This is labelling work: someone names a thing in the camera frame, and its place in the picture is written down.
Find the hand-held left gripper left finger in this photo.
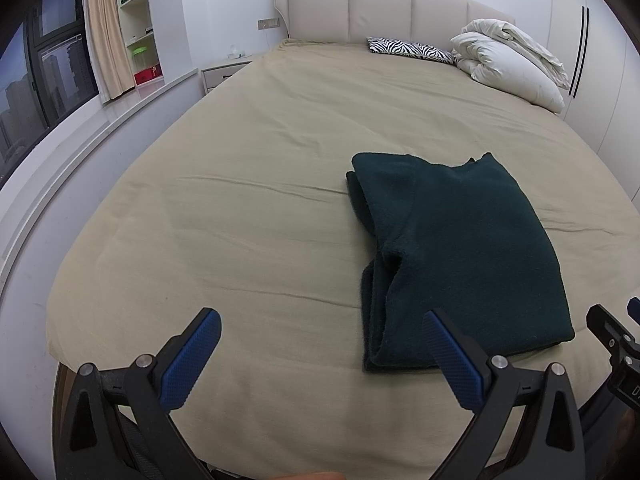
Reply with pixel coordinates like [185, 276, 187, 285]
[52, 306, 223, 480]

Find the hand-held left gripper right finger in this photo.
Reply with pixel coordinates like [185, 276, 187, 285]
[422, 308, 586, 480]

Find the dark green sweater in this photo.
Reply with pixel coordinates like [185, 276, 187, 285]
[345, 152, 576, 373]

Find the bed with beige sheet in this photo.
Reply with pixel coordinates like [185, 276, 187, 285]
[45, 37, 640, 480]

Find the white wardrobe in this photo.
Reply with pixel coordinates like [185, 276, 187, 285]
[547, 0, 640, 161]

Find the white window ledge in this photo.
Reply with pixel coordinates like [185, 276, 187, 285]
[0, 72, 201, 281]

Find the white folded duvet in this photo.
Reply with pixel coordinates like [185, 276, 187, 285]
[450, 18, 571, 113]

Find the white nightstand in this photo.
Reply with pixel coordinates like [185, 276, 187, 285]
[201, 55, 253, 96]

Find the red box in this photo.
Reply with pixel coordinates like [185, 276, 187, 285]
[132, 65, 163, 85]

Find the zebra print pillow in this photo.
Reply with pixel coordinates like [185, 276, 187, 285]
[366, 36, 457, 65]

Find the dark framed window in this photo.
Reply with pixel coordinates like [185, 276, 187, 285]
[0, 0, 101, 181]

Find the beige curtain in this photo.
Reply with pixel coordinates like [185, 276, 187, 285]
[82, 0, 132, 101]

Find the cream padded headboard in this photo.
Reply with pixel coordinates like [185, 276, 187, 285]
[274, 0, 516, 46]

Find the white wall shelf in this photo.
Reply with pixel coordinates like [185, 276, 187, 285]
[116, 0, 166, 86]

